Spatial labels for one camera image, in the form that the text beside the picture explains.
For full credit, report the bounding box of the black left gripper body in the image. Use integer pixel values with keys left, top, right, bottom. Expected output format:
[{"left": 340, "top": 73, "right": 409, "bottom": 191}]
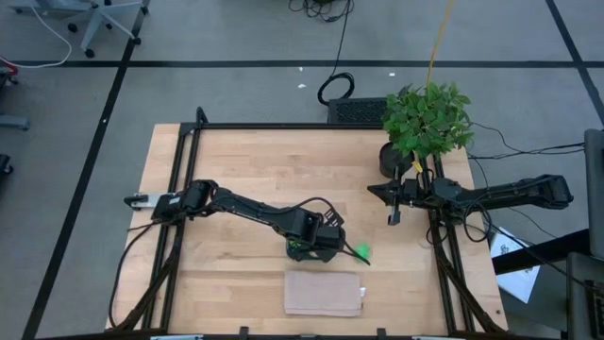
[{"left": 310, "top": 207, "right": 347, "bottom": 260}]

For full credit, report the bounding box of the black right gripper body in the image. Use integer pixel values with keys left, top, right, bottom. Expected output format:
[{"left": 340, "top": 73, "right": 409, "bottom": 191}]
[{"left": 389, "top": 178, "right": 428, "bottom": 226}]

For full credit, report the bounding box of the green round toy produce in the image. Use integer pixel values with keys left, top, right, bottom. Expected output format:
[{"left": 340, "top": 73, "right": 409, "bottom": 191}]
[{"left": 352, "top": 242, "right": 374, "bottom": 262}]

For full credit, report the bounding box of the beige folded towel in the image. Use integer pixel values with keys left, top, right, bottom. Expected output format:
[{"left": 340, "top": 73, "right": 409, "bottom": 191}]
[{"left": 283, "top": 269, "right": 367, "bottom": 318}]

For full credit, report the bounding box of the potted green plant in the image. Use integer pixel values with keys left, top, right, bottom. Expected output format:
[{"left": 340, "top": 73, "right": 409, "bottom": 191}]
[{"left": 378, "top": 80, "right": 475, "bottom": 179}]

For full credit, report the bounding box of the black perforated box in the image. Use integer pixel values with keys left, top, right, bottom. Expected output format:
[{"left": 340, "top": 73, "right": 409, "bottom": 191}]
[{"left": 327, "top": 96, "right": 389, "bottom": 126}]

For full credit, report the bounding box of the white printed paper sheet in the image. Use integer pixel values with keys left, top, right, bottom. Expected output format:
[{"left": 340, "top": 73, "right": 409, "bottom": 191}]
[{"left": 490, "top": 225, "right": 543, "bottom": 304}]

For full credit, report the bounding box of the grey equipment case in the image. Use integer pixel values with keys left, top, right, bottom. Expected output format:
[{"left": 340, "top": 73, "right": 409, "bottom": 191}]
[
  {"left": 583, "top": 127, "right": 604, "bottom": 261},
  {"left": 565, "top": 251, "right": 604, "bottom": 340}
]

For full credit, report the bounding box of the grey swivel chair base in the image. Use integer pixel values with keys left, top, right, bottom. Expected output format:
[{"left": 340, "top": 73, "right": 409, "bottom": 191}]
[{"left": 8, "top": 0, "right": 152, "bottom": 59}]

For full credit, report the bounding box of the grey furniture foot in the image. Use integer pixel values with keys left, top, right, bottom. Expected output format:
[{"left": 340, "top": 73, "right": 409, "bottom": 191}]
[{"left": 0, "top": 114, "right": 30, "bottom": 132}]

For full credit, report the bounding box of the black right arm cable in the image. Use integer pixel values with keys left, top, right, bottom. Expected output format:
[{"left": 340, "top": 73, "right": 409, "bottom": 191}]
[{"left": 426, "top": 197, "right": 495, "bottom": 247}]

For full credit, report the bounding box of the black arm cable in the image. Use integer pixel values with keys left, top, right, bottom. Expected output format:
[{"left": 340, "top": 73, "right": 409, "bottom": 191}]
[
  {"left": 108, "top": 212, "right": 190, "bottom": 330},
  {"left": 426, "top": 197, "right": 495, "bottom": 247}
]

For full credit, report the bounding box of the black metal table frame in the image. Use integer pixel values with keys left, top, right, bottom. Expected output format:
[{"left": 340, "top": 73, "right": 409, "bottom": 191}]
[{"left": 106, "top": 106, "right": 509, "bottom": 340}]

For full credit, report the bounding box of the black coiled cable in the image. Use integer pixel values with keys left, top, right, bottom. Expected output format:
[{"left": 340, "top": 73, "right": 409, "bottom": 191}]
[{"left": 316, "top": 0, "right": 356, "bottom": 108}]

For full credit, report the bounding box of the black floor cable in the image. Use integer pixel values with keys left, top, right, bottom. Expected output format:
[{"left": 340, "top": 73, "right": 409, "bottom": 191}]
[{"left": 466, "top": 121, "right": 586, "bottom": 162}]

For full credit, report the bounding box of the yellow hanging cable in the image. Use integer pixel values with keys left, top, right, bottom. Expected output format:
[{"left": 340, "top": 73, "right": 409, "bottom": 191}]
[{"left": 426, "top": 0, "right": 457, "bottom": 91}]

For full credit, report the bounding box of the black cable bundle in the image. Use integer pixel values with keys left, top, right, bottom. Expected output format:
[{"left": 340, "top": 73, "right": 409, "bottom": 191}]
[{"left": 287, "top": 0, "right": 355, "bottom": 24}]

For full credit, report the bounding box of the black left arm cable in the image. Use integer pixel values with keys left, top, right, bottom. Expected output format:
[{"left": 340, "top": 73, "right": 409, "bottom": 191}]
[{"left": 108, "top": 212, "right": 190, "bottom": 330}]

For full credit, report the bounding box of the white floor cable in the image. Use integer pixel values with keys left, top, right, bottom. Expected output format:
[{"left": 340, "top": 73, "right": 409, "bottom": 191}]
[{"left": 0, "top": 4, "right": 73, "bottom": 70}]

